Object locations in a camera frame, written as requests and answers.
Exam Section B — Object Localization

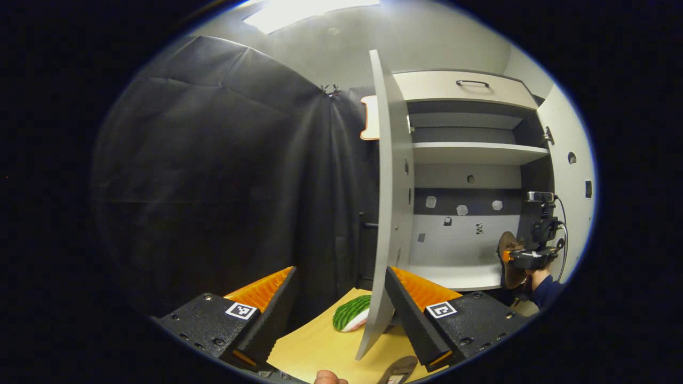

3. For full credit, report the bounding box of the black door handle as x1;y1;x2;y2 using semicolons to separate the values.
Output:
358;211;380;291

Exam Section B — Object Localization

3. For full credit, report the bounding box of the ceiling light panel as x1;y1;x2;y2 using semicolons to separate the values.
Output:
243;0;382;35

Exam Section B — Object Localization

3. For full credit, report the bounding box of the white cabinet shelf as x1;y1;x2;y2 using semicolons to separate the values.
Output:
411;141;550;166

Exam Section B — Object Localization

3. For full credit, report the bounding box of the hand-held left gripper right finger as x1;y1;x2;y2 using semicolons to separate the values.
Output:
384;266;530;374

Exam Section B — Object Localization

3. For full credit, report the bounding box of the light grey cabinet door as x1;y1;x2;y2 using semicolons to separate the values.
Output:
535;83;597;283
355;49;416;361

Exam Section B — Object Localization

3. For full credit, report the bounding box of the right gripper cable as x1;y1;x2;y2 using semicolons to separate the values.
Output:
552;196;569;283

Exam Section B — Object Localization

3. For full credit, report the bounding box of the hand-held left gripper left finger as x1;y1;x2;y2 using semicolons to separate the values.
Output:
154;266;300;374

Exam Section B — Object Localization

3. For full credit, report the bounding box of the grey shoe cabinet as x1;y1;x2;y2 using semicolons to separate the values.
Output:
380;68;558;307

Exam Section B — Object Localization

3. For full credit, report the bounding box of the brown shoe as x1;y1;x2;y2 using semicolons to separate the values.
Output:
376;355;419;384
496;230;530;291

